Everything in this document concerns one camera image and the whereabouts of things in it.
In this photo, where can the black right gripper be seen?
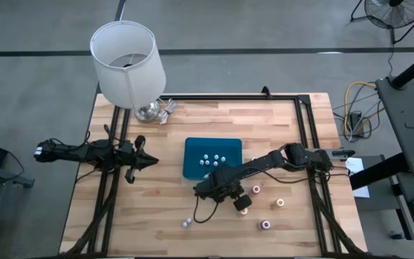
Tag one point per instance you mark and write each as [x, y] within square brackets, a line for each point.
[225, 185]

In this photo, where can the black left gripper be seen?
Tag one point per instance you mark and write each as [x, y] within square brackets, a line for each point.
[137, 160]

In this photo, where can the dark red small dropper bottle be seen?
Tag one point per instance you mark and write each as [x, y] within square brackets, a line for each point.
[206, 176]

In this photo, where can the black small dropper bottle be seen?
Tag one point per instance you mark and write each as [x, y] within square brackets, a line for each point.
[215, 163]

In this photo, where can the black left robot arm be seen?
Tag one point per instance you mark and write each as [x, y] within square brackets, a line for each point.
[74, 153]

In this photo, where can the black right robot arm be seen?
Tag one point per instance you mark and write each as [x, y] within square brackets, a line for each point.
[264, 163]

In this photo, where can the green Chefmaster coloring bottle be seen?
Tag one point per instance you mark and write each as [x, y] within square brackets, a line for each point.
[254, 158]

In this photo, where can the dark white-label dropper bottle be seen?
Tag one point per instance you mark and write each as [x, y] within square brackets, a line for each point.
[189, 220]

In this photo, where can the yellow-topped spool left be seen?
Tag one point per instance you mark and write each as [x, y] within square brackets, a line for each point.
[243, 213]

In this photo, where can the blue plastic bin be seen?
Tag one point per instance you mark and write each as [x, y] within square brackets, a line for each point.
[192, 147]

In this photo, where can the white shade silver table lamp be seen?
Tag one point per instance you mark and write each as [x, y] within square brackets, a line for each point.
[128, 79]

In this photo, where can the grey stand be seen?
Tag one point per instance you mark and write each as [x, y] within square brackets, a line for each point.
[2, 180]

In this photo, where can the white paper sheet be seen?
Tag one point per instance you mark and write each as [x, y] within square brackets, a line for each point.
[358, 176]

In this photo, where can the black power strip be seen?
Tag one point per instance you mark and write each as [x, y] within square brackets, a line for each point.
[356, 120]

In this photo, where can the small black floor object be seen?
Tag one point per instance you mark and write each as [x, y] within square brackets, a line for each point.
[397, 236]

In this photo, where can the dark grey side desk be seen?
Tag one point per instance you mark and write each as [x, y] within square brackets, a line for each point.
[404, 190]

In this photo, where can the black diagonal pole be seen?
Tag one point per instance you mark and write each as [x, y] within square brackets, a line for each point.
[413, 68]

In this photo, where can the black floor fan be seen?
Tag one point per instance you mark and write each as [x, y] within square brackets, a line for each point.
[394, 14]

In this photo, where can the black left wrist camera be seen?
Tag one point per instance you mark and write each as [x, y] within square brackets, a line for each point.
[127, 147]

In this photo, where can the black frame clamp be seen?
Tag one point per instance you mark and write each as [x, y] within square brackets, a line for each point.
[265, 91]

